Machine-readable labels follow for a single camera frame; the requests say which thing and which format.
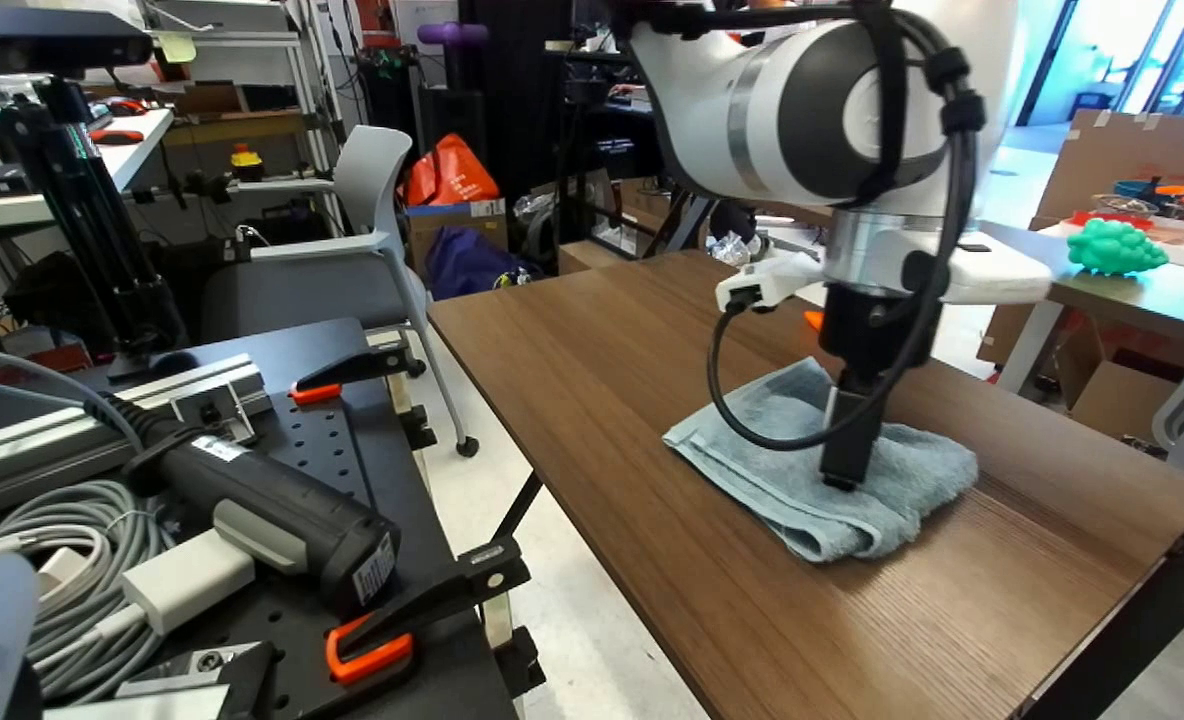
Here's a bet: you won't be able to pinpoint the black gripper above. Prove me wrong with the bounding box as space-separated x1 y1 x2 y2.
816 282 954 496

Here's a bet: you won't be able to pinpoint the light blue towel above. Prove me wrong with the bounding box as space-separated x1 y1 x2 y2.
659 351 989 569

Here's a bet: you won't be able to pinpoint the small brown cardboard box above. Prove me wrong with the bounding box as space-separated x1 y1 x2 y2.
1053 350 1184 452
399 197 516 271

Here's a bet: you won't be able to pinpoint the green bumpy toy ball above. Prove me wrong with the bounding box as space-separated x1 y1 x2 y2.
1063 213 1173 286

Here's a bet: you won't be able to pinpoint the wooden table white legs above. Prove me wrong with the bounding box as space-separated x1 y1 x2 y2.
747 210 1184 405

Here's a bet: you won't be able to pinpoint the large brown cardboard box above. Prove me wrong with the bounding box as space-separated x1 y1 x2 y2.
1024 110 1184 234

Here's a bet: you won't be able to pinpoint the purple bag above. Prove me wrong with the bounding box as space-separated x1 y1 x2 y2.
419 226 531 305

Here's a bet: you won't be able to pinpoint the orange bag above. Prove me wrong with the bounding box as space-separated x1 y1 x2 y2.
399 128 509 213

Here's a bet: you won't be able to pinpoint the black perforated board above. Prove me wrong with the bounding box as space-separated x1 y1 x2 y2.
0 313 552 720

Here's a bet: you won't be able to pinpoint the black handheld device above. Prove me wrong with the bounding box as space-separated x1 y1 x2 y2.
152 427 403 612

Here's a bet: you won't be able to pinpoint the small yellow object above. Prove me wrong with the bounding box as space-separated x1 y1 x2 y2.
225 144 273 190

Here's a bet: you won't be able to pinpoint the white power adapter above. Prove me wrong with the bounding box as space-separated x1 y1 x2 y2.
119 526 266 640

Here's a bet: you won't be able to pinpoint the white metal shelf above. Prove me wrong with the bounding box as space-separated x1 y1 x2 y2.
150 0 361 132

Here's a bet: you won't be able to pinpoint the white cluttered desk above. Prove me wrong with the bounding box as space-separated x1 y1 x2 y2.
0 101 180 240

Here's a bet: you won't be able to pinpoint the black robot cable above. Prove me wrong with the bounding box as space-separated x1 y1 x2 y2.
700 0 993 458

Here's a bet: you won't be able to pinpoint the orange handled black clamp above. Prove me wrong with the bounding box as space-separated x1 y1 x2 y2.
322 535 541 691
290 341 433 414

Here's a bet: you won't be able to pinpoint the silver metal bracket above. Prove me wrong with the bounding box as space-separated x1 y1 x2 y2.
107 637 293 720

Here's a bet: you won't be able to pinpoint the aluminium extrusion rail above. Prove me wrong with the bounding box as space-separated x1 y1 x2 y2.
0 350 281 521

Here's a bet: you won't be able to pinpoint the black camera tripod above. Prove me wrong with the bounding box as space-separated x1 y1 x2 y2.
0 68 191 367

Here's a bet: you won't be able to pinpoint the grey cable bundle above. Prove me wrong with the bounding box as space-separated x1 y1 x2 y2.
0 476 180 707

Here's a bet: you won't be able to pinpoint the black camera bar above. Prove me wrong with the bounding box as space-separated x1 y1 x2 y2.
0 4 160 78

